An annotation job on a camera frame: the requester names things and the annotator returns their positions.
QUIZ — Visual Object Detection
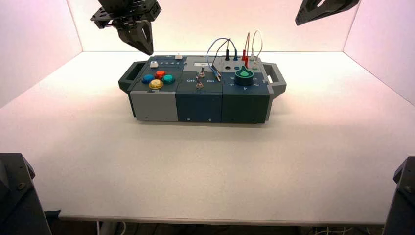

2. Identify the red banana plug cable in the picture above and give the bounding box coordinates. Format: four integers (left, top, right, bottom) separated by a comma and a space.
241, 32, 251, 68

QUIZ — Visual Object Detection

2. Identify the white banana plug cable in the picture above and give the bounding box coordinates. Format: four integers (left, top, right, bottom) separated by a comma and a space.
250, 30, 264, 63

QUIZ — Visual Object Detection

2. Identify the black banana plug cable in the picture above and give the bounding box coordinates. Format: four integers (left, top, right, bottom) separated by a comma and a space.
211, 39, 231, 82

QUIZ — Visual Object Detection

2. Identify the blue banana plug cable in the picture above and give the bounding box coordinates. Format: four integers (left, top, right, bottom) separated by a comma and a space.
206, 38, 239, 78

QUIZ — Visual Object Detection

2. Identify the green rotary knob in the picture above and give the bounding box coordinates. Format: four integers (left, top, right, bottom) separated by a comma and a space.
234, 65, 255, 87

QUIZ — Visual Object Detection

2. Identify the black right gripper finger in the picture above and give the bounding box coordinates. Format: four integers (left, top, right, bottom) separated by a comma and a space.
295, 0, 361, 26

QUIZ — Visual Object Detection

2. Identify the grey blue control box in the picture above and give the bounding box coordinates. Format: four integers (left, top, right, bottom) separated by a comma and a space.
118, 55, 287, 124

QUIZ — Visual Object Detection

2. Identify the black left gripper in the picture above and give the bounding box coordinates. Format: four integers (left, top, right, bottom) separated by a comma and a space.
90, 0, 162, 56

